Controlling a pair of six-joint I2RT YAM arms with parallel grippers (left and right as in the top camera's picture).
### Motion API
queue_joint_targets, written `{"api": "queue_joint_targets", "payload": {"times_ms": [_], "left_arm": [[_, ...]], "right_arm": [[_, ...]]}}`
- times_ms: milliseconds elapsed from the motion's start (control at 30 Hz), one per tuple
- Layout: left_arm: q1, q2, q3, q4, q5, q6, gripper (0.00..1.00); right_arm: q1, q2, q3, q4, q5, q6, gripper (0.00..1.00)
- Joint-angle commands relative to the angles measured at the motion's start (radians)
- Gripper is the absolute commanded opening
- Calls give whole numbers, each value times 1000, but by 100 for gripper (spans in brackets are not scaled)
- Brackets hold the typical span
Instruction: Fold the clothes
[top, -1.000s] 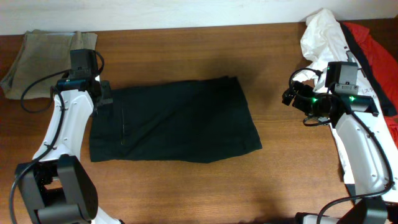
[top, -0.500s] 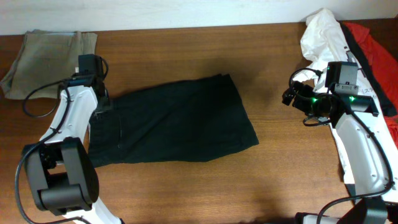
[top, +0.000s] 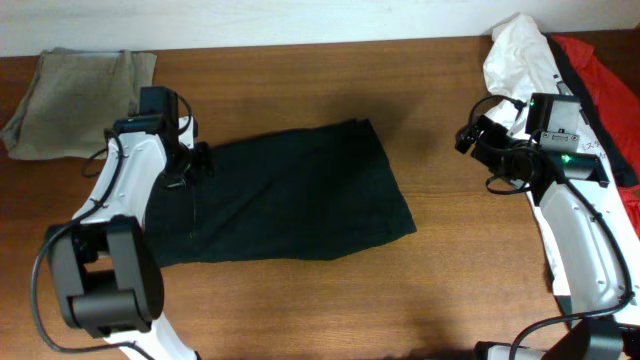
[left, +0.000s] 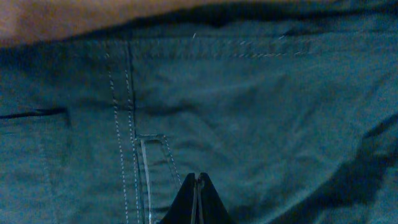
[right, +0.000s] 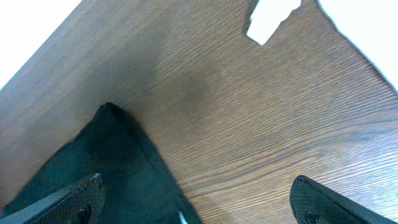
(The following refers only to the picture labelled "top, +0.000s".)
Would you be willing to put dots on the black shorts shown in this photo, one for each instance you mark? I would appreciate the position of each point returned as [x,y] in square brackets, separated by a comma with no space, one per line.
[305,194]

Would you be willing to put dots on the white t-shirt with print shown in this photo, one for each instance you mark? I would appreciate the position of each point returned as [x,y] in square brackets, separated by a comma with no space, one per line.
[520,60]

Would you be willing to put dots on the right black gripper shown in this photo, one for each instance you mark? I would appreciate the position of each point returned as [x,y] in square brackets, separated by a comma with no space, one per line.
[498,133]

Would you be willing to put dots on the red garment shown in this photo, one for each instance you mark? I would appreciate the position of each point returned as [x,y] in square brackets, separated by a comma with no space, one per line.
[618,109]

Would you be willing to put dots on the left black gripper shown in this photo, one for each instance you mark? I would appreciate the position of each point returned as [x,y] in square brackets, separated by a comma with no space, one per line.
[203,164]

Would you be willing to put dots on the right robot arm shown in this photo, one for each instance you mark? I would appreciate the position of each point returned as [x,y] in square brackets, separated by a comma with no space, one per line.
[567,336]

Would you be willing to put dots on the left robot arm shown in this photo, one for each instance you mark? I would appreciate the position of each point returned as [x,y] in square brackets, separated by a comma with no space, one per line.
[106,280]

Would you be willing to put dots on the black garment under white shirt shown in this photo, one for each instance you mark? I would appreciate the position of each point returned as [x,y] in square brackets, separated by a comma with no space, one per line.
[623,173]

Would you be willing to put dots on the folded khaki shorts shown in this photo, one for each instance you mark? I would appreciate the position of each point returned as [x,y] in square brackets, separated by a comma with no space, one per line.
[72,98]

